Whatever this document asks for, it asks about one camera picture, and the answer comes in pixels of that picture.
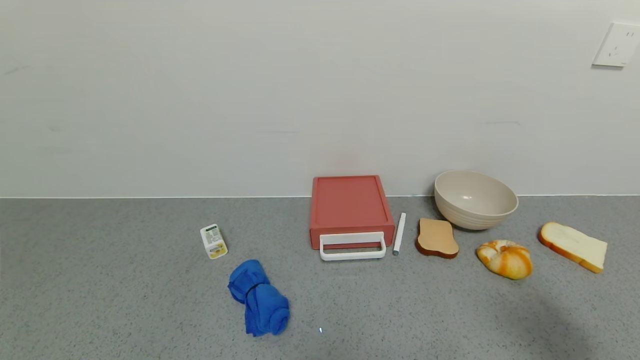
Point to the white bread slice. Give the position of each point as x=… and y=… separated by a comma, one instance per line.
x=572, y=245

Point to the blue rolled towel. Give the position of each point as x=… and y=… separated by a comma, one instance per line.
x=260, y=297

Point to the orange swirl bread bun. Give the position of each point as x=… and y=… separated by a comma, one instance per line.
x=505, y=259

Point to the brown toast slice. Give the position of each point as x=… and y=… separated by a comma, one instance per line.
x=436, y=237

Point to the small white yellow carton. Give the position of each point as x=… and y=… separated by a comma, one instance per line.
x=213, y=241

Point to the red drawer cabinet housing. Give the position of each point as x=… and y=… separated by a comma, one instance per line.
x=348, y=202

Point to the white marker pen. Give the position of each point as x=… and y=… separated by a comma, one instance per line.
x=399, y=234

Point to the white wall socket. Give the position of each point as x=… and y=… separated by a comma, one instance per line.
x=617, y=45

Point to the beige ribbed bowl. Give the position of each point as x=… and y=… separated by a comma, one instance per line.
x=472, y=200

